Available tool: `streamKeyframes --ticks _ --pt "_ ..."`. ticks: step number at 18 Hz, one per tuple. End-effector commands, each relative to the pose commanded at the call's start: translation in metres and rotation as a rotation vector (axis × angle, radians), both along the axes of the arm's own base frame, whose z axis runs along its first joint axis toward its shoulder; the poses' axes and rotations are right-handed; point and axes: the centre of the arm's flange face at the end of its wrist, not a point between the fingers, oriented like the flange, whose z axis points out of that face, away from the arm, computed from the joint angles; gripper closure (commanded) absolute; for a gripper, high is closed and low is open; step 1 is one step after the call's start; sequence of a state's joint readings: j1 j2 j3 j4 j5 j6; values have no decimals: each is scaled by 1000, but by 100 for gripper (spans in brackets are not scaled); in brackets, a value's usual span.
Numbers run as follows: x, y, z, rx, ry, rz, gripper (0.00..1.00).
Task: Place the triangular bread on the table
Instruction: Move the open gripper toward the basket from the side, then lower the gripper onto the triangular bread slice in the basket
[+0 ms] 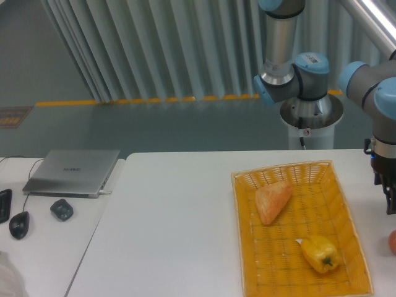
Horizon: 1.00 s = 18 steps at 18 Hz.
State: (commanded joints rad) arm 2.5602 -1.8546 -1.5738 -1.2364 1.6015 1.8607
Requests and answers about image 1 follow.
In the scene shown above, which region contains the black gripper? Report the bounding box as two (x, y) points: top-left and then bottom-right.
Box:
(363, 139), (396, 215)

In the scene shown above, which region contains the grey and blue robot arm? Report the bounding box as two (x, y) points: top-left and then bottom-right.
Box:
(254, 1), (395, 215)

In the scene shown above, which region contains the triangular toasted bread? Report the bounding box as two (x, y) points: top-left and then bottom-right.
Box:
(255, 180), (293, 225)

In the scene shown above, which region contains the orange round fruit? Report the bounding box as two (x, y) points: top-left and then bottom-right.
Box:
(388, 230), (396, 255)

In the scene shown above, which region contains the yellow bell pepper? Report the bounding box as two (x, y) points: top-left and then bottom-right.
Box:
(300, 235), (340, 273)

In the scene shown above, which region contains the yellow woven basket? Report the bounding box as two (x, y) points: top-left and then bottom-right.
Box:
(231, 160), (374, 296)

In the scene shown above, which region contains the silver closed laptop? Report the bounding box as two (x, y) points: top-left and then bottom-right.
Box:
(23, 150), (119, 198)

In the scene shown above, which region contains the black 3D controller puck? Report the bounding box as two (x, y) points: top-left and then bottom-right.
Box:
(50, 199), (74, 222)

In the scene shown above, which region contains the black computer mouse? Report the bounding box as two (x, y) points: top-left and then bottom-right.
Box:
(9, 211), (30, 240)

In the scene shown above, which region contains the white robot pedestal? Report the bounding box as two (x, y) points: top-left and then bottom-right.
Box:
(280, 95), (343, 150)

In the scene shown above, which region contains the black mouse cable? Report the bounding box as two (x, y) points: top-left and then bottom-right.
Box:
(0, 155), (44, 214)

